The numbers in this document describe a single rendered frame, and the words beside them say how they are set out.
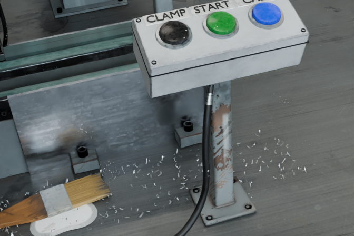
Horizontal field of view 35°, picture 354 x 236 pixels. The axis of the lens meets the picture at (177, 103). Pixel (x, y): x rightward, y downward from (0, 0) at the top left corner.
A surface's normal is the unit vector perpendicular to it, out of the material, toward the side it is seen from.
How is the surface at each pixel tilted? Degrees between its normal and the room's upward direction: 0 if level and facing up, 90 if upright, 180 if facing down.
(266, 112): 0
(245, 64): 111
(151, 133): 90
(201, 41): 21
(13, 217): 0
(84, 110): 90
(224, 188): 90
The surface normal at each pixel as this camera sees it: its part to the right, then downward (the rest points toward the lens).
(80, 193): -0.08, -0.86
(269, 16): 0.04, -0.56
